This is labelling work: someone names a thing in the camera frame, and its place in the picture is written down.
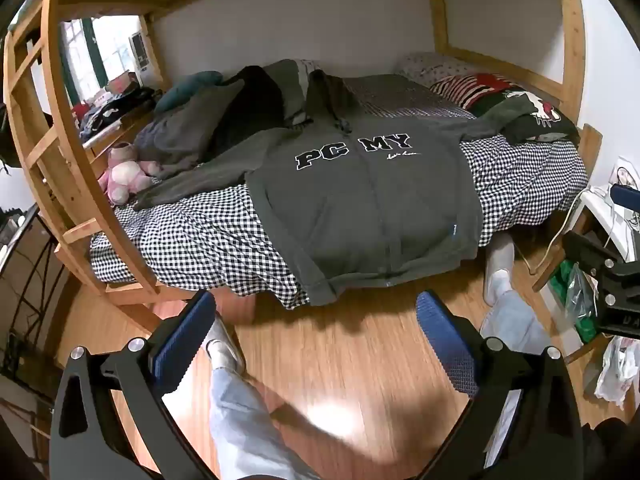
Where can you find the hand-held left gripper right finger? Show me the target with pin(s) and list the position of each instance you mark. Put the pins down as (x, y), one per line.
(445, 340)

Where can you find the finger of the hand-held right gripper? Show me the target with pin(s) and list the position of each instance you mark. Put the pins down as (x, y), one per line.
(627, 195)
(590, 250)

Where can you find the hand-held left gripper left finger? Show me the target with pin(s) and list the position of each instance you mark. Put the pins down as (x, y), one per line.
(185, 340)

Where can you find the dark green zip hoodie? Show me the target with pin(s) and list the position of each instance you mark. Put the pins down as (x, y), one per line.
(360, 200)

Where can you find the white side table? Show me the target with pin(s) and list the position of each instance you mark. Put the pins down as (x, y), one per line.
(597, 210)

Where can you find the white slipper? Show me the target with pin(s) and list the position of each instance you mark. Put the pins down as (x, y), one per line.
(222, 347)
(499, 265)

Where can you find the green plastic bag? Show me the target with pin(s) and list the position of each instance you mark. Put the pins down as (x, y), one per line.
(582, 320)

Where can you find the white plastic bag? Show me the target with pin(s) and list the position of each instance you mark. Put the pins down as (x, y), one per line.
(617, 370)

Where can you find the person's right leg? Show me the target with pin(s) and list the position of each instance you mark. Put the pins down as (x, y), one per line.
(512, 320)

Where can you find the person's leg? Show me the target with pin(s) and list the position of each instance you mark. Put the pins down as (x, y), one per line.
(512, 320)
(250, 425)

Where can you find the black white checked bed sheet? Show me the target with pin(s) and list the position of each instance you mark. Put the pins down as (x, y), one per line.
(210, 240)

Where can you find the person's left leg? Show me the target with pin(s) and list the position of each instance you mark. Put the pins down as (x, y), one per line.
(250, 425)

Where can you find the dark green printed cloth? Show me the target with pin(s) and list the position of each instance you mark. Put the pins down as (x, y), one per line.
(530, 120)

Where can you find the pink plush toy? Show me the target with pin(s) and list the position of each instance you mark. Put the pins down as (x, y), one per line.
(125, 177)

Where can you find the black metal rack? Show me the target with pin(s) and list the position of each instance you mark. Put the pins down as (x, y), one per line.
(30, 260)

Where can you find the red white striped cloth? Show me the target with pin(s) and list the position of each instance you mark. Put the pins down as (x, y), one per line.
(475, 87)

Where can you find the grey blanket pile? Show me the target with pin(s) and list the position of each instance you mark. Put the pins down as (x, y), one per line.
(195, 120)

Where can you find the white patterned pillow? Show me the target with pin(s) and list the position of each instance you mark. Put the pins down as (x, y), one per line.
(430, 65)

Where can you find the cluttered wooden desk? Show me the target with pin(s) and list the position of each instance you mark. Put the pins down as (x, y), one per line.
(112, 110)

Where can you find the black garment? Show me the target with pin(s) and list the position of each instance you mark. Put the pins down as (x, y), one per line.
(250, 105)

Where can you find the teal pillow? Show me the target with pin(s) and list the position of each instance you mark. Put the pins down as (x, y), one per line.
(185, 87)

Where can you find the white air conditioner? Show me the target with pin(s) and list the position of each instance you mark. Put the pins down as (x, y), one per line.
(140, 52)

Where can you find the window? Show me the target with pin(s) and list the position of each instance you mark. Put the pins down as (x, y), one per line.
(115, 45)

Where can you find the wooden bunk bed frame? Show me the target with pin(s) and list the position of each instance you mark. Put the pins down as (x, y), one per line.
(574, 35)

